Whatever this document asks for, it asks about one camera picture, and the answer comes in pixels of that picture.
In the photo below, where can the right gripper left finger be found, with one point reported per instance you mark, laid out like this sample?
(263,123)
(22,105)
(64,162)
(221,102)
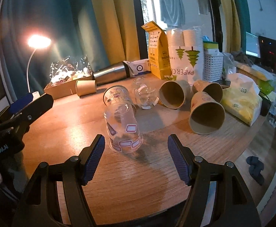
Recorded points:
(41,205)

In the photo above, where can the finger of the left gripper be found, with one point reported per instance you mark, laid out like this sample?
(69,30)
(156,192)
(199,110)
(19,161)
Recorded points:
(20,103)
(29,114)

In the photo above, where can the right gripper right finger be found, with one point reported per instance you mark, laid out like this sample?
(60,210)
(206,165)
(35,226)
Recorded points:
(233,204)

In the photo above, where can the clear plastic cup with labels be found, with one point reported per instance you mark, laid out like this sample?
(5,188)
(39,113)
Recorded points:
(122,128)

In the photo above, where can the small brown paper cup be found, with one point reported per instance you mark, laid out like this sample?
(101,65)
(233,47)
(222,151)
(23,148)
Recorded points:
(85,87)

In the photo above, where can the white printed paper cup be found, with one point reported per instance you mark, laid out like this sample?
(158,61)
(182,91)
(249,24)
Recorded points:
(118,94)

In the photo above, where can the brown printed paper cup front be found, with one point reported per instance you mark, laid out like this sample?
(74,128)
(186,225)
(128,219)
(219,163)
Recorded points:
(207,115)

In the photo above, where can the clear plastic cup lying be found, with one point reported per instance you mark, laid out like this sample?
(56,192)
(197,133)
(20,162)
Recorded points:
(146,95)

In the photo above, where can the brown paper cup back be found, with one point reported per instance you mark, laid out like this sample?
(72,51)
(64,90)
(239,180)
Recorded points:
(212,88)

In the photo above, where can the brown paper cup left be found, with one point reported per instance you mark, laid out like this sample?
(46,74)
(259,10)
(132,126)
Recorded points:
(173,94)

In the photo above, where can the bagged white paper cup stack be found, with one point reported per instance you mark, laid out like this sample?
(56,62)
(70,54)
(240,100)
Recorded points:
(186,54)

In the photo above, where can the cardboard tray box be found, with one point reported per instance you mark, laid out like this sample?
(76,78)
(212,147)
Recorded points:
(62,90)

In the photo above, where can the dark sock on floor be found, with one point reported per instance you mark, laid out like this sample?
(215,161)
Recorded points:
(256,166)

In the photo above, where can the crinkled clear snack bag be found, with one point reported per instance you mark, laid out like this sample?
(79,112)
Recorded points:
(68,69)

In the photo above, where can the white desk lamp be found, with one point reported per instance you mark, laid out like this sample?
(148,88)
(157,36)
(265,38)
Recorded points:
(37,42)

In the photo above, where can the stainless steel thermos bottle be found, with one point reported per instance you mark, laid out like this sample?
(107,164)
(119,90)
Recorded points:
(112,73)

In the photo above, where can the teal curtain left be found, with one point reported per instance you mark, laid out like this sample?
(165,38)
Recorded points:
(72,27)

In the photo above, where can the teal curtain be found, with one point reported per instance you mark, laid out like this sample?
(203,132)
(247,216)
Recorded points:
(72,27)
(244,20)

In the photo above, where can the white blue small box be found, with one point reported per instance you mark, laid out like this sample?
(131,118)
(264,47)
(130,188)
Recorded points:
(138,67)

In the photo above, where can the yellow plastic bag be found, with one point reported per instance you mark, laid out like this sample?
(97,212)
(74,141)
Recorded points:
(242,99)

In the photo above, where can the yellow curtain left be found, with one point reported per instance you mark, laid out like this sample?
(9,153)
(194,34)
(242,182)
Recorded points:
(117,24)

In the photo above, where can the yellow curtain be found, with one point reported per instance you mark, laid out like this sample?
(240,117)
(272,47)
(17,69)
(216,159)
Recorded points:
(117,24)
(233,35)

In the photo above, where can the yellow paper bag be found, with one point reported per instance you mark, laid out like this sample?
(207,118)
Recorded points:
(158,52)

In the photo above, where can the white plastic basket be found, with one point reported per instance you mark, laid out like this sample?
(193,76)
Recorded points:
(213,62)

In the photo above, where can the hanging blue cloth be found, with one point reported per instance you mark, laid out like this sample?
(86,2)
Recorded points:
(172,12)

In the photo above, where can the yellow curtain right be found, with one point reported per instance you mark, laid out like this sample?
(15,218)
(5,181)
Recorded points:
(233,35)

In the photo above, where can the computer monitor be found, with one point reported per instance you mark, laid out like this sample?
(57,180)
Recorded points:
(252,45)

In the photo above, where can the teal curtain right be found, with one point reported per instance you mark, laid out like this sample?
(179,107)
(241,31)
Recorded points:
(244,20)

